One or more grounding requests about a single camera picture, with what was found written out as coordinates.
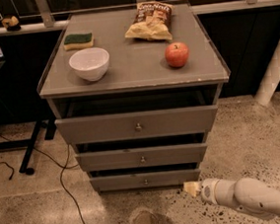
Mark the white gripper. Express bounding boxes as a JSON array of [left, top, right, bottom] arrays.
[[183, 179, 219, 205]]

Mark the grey bottom drawer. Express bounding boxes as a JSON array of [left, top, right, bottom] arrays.
[[90, 169, 200, 192]]

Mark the grey drawer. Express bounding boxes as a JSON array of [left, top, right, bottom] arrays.
[[76, 143, 207, 172], [56, 105, 218, 144], [90, 169, 200, 192]]

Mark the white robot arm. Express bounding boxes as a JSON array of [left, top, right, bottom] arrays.
[[183, 178, 280, 219]]

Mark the grey drawer cabinet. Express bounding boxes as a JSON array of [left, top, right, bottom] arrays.
[[38, 4, 230, 180]]

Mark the grey middle drawer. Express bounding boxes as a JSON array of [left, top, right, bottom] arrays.
[[76, 143, 207, 172]]

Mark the grey top drawer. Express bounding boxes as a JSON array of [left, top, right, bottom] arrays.
[[56, 105, 218, 144]]

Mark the round floor drain cover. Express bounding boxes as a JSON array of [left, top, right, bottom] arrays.
[[130, 210, 159, 224]]

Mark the white diagonal pillar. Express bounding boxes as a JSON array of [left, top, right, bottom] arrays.
[[254, 39, 280, 106]]

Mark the red apple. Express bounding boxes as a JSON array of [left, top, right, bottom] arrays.
[[164, 41, 189, 68]]

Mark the white ceramic bowl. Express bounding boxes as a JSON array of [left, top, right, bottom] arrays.
[[69, 47, 110, 81]]

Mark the yellow brown chip bag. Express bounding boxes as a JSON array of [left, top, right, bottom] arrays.
[[125, 1, 174, 40]]

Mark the green yellow sponge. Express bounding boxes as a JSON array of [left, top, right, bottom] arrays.
[[63, 33, 94, 50]]

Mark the small yellow black object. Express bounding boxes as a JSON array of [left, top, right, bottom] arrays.
[[1, 15, 21, 32]]

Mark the black floor cable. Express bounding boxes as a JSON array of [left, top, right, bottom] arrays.
[[0, 117, 95, 224]]

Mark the short black cable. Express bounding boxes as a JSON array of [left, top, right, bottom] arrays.
[[0, 160, 16, 182]]

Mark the black desk frame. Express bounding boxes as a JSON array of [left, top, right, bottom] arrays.
[[0, 119, 56, 176]]

